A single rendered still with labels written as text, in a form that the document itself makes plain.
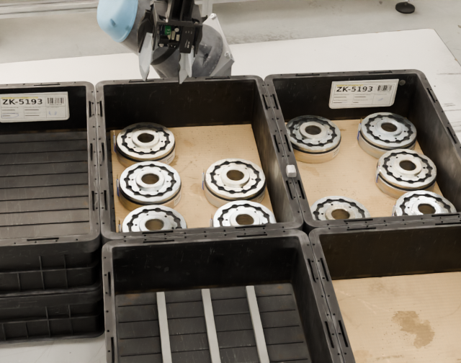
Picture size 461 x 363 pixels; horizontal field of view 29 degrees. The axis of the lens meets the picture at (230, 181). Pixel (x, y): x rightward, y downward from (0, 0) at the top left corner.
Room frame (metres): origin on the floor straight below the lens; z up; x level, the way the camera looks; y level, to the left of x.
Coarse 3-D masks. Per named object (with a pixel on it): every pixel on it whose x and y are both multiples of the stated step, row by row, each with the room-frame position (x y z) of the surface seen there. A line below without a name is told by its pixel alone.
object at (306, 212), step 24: (336, 72) 1.38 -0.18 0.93; (360, 72) 1.38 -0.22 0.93; (384, 72) 1.39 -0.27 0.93; (408, 72) 1.40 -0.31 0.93; (432, 96) 1.32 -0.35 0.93; (288, 144) 1.16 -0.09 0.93; (456, 144) 1.19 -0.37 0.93; (312, 216) 0.99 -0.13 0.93; (408, 216) 1.01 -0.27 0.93; (432, 216) 1.01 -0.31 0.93; (456, 216) 1.01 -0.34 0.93
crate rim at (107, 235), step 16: (112, 80) 1.31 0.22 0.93; (128, 80) 1.31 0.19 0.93; (160, 80) 1.32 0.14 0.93; (176, 80) 1.32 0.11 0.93; (192, 80) 1.32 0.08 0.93; (208, 80) 1.33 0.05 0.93; (224, 80) 1.33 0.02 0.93; (240, 80) 1.34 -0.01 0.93; (256, 80) 1.34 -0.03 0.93; (96, 96) 1.26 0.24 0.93; (96, 112) 1.21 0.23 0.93; (272, 112) 1.24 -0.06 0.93; (272, 128) 1.20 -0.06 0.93; (272, 144) 1.16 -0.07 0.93; (288, 192) 1.04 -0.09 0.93; (256, 224) 0.97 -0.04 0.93; (272, 224) 0.97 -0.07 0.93; (288, 224) 0.97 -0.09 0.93; (112, 240) 0.92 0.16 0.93
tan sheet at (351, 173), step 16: (352, 128) 1.35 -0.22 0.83; (352, 144) 1.30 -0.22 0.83; (416, 144) 1.31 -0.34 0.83; (336, 160) 1.25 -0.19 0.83; (352, 160) 1.25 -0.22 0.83; (368, 160) 1.26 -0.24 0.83; (304, 176) 1.20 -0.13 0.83; (320, 176) 1.20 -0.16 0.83; (336, 176) 1.20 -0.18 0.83; (352, 176) 1.21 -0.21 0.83; (368, 176) 1.21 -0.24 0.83; (320, 192) 1.16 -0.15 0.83; (336, 192) 1.16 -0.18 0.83; (352, 192) 1.17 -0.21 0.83; (368, 192) 1.17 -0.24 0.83; (368, 208) 1.13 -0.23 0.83; (384, 208) 1.13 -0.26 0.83
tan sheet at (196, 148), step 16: (176, 128) 1.31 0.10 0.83; (192, 128) 1.31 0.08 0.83; (208, 128) 1.32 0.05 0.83; (224, 128) 1.32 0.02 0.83; (240, 128) 1.32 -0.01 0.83; (112, 144) 1.25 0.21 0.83; (176, 144) 1.26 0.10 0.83; (192, 144) 1.27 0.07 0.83; (208, 144) 1.27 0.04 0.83; (224, 144) 1.27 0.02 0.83; (240, 144) 1.28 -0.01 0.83; (112, 160) 1.21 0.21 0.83; (176, 160) 1.22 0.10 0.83; (192, 160) 1.22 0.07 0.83; (208, 160) 1.23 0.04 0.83; (256, 160) 1.24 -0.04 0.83; (192, 176) 1.18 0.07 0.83; (192, 192) 1.14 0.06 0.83; (176, 208) 1.10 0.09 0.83; (192, 208) 1.10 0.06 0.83; (208, 208) 1.10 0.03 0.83; (192, 224) 1.06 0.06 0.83; (208, 224) 1.06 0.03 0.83
